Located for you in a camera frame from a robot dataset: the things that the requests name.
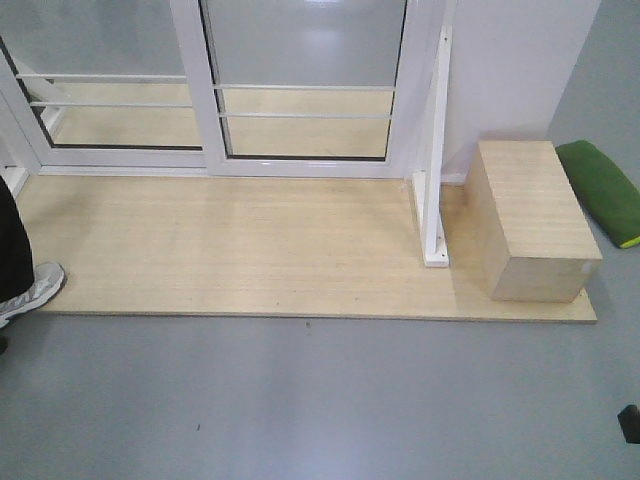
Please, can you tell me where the white side wall panel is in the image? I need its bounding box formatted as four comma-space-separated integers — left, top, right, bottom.
442, 1, 600, 183

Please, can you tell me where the black trouser leg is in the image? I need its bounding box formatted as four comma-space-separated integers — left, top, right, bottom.
0, 180, 34, 302

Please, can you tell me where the light wooden base platform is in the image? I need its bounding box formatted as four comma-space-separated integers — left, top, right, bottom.
18, 176, 596, 323

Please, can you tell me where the light wooden box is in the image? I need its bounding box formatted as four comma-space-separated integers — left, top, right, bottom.
465, 140, 602, 303

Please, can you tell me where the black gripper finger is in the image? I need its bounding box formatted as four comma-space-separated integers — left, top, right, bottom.
617, 404, 640, 444

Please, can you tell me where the white diagonal support brace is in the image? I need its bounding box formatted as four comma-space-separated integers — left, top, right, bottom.
412, 25, 452, 268

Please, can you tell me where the grey white sneaker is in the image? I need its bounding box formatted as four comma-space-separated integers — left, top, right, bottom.
1, 262, 66, 328

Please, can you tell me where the white fixed glass door panel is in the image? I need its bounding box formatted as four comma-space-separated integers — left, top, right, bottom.
1, 1, 208, 175

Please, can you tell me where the white framed sliding glass door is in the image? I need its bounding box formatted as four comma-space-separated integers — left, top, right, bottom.
170, 1, 448, 177

